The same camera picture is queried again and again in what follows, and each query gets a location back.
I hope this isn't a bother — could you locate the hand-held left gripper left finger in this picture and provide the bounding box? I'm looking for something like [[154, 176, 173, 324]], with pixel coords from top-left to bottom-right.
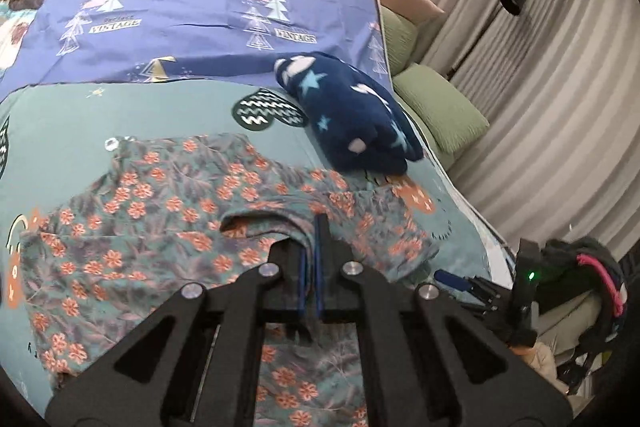
[[45, 239, 308, 427]]

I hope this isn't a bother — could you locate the grey curtain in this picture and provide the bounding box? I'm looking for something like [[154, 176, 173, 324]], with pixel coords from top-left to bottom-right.
[[417, 0, 640, 260]]

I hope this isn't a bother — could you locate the teal printed bedsheet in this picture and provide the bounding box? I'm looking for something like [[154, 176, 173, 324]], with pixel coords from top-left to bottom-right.
[[0, 74, 511, 408]]

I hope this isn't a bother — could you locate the green pillow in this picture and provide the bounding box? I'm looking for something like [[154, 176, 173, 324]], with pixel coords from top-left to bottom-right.
[[381, 5, 420, 76], [392, 63, 490, 155]]

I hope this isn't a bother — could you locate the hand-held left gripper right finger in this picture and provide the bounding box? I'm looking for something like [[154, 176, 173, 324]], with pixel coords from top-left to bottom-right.
[[312, 213, 573, 427]]

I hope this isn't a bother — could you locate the floral print small garment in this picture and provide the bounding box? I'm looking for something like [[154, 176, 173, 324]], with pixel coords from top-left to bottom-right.
[[10, 133, 441, 427]]

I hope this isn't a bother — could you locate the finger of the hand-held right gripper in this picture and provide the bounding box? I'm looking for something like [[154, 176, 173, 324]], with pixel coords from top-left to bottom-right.
[[434, 269, 513, 320]]

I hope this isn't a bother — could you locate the navy star print blanket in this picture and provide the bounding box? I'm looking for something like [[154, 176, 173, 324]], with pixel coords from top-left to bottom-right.
[[273, 52, 425, 172]]

